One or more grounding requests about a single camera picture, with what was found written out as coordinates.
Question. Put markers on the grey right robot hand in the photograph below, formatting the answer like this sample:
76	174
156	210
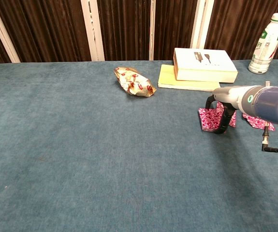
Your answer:
228	96

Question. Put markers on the purple-grey right robot arm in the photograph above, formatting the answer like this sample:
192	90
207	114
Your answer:
274	104

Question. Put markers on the white box with printed icons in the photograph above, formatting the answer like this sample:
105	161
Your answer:
201	65

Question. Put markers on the white plastic drink bottle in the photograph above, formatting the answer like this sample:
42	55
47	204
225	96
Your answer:
265	48

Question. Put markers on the pale yellow thin book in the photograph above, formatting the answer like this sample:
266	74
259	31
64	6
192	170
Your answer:
167	77

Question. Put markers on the crumpled gold snack wrapper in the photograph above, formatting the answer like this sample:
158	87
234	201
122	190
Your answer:
134	82

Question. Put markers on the thin white pole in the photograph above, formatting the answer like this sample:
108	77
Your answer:
152	29

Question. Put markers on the blue felt table cover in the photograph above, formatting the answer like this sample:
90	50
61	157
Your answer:
80	149

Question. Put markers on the dark brown pleated curtain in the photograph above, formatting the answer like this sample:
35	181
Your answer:
49	29

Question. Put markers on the white wide frame post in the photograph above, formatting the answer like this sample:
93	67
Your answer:
92	31
201	24

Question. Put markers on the white slanted frame post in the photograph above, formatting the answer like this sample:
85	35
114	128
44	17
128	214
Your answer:
2	32

